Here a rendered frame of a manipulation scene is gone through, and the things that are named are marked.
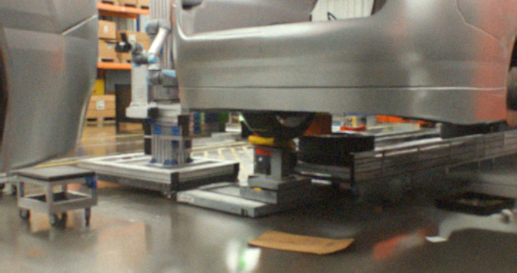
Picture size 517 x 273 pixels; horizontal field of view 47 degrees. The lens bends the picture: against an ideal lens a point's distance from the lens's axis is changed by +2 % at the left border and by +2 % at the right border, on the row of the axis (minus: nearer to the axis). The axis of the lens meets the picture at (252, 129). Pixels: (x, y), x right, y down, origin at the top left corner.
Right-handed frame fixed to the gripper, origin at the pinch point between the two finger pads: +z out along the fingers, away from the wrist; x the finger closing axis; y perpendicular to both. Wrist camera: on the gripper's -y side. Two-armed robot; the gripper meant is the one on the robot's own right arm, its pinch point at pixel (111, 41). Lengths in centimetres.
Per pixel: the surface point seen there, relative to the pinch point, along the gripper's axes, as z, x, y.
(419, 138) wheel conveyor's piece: -361, -178, 71
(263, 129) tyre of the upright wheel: -25, -120, 48
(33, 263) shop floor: 131, -69, 116
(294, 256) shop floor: 65, -186, 100
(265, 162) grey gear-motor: -79, -103, 82
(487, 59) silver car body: 69, -264, -15
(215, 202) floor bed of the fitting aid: -18, -93, 106
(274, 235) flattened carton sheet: 34, -162, 102
